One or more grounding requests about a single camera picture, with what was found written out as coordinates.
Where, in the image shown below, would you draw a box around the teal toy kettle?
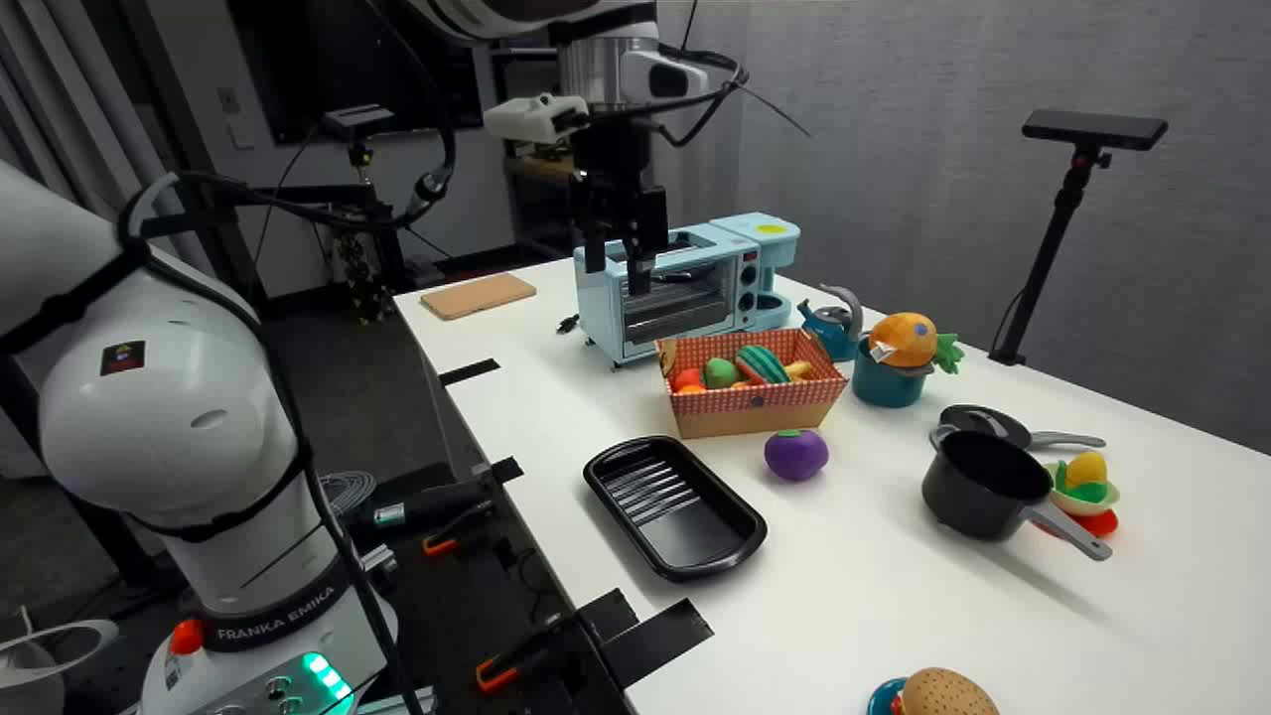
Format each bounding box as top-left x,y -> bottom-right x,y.
796,282 -> 868,365

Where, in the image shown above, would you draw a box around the black toy cooking pot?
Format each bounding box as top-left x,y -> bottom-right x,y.
918,429 -> 1115,565

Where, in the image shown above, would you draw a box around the wooden cutting board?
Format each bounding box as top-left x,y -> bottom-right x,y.
416,268 -> 541,327

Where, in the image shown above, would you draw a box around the plush burger toy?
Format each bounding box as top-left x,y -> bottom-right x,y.
886,663 -> 1005,715

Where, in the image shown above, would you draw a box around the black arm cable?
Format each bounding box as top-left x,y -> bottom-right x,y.
0,51 -> 750,715

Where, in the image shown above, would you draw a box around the stacked yellow green red toys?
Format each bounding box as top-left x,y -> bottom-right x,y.
1047,450 -> 1125,540

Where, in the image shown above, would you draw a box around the orange checkered cardboard basket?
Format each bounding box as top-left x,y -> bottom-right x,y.
657,327 -> 849,440

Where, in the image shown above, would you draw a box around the orange handled clamp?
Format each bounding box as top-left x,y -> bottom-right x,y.
475,632 -> 567,697
416,509 -> 505,565

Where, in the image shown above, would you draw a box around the white round object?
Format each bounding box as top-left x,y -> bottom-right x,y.
0,607 -> 126,715

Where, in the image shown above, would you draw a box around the black camera on stand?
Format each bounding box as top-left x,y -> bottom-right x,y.
984,108 -> 1174,370

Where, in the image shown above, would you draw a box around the small grey frying pan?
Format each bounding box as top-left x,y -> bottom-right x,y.
930,402 -> 1110,458

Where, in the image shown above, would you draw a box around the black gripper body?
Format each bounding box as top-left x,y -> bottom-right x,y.
567,109 -> 672,209

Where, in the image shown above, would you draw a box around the orange plush fruit toy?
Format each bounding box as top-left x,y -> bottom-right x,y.
868,309 -> 970,376

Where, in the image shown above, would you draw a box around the green striped watermelon plushie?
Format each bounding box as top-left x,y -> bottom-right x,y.
731,343 -> 796,390

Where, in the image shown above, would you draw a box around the teal toy cup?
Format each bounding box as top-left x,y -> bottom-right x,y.
849,336 -> 934,413

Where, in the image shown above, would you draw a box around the purple plush eggplant toy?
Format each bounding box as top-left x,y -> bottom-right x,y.
761,423 -> 835,483

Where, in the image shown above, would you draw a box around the black wall monitor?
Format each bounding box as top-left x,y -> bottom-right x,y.
224,0 -> 498,151

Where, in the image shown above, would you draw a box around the light blue toaster oven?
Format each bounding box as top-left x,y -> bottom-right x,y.
574,209 -> 807,370

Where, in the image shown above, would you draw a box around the black ridged grill tray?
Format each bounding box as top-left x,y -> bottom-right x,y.
582,431 -> 770,585

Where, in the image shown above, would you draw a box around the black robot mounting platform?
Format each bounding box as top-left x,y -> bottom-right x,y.
316,450 -> 640,715

